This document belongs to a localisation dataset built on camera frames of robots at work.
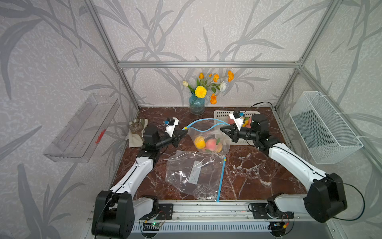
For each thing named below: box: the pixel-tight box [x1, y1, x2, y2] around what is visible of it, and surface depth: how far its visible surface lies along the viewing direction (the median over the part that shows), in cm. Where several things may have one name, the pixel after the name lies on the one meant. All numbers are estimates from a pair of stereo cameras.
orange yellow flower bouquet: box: [182, 70, 235, 106], surface depth 99 cm
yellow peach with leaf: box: [193, 135, 206, 149], surface depth 87 cm
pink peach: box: [205, 138, 217, 151], surface depth 86 cm
